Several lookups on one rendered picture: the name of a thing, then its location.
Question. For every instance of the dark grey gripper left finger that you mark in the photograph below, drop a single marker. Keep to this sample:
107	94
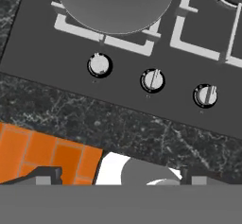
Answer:
50	175

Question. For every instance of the pale grey hob grate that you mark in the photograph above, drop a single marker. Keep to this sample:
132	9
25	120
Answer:
192	48
126	44

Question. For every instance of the white round hob knob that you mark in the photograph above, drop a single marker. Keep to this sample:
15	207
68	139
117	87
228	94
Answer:
152	80
205	95
99	65

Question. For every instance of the grey metal pot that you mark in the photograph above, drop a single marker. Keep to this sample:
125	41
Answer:
116	4

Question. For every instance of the dark grey hob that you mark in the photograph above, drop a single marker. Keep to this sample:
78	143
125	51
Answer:
47	60

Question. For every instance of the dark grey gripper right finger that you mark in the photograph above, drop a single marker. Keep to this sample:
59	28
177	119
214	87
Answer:
199	180

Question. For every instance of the white and grey round object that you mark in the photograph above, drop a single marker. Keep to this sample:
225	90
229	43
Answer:
138	171

